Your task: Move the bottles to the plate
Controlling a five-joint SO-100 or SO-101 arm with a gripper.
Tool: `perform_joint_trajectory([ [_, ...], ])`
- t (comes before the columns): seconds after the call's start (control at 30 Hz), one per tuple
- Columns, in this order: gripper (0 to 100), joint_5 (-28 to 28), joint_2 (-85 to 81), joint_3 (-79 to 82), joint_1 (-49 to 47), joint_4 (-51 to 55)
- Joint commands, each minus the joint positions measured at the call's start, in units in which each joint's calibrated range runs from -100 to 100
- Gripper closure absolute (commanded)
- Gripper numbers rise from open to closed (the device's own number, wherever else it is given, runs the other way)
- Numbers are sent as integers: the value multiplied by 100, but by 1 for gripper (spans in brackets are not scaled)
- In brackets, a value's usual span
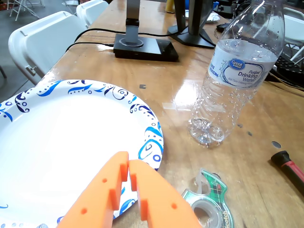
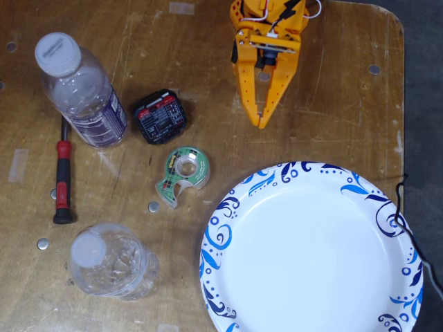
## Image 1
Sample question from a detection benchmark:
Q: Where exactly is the green scotch tape dispenser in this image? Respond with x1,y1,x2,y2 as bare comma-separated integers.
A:
181,167,235,228

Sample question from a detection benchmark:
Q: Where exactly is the white folding chair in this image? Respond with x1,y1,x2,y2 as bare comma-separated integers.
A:
282,7,304,65
8,10,88,86
9,0,46,22
76,0,110,27

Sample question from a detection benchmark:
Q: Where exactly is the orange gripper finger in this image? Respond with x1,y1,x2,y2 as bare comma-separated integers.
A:
56,151,130,228
128,159,202,228

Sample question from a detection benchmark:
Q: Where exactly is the black lamp usb cable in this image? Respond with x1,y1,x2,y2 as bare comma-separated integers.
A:
66,42,115,52

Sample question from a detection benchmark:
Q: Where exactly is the white paper plate blue pattern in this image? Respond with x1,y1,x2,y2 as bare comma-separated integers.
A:
0,79,164,228

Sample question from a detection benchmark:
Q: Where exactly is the paper plate with white napkin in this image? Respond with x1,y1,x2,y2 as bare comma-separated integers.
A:
184,10,218,25

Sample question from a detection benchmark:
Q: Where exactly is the red black screwdriver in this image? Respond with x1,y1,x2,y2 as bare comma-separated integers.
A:
270,150,304,198

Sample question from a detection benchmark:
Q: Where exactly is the yellow bottle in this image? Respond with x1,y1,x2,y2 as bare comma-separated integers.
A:
165,0,176,13

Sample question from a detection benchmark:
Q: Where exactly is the clear drinking water bottle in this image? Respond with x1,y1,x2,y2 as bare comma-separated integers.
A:
189,0,285,146

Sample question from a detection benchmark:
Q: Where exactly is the dark monitor with stand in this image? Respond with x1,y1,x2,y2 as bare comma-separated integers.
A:
167,0,216,49

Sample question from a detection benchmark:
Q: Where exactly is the black monitor power cable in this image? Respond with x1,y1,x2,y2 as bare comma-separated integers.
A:
74,25,189,46

